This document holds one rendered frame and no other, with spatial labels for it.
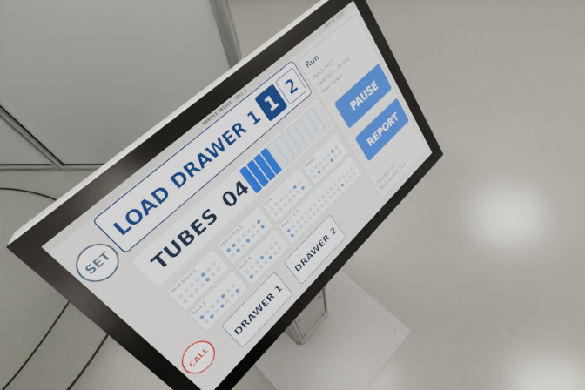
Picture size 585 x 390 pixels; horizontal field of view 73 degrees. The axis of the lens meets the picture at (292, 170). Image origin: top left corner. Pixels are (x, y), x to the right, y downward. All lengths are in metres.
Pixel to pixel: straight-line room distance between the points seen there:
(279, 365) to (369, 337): 0.32
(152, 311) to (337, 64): 0.38
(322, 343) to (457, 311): 0.50
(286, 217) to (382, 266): 1.12
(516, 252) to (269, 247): 1.35
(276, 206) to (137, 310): 0.20
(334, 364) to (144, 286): 1.09
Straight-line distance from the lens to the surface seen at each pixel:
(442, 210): 1.76
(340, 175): 0.56
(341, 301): 1.53
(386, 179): 0.62
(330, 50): 0.56
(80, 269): 0.47
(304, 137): 0.53
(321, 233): 0.56
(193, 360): 0.54
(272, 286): 0.54
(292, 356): 1.51
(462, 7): 2.65
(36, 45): 1.57
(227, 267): 0.51
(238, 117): 0.49
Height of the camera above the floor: 1.53
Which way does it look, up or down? 58 degrees down
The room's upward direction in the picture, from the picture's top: 10 degrees counter-clockwise
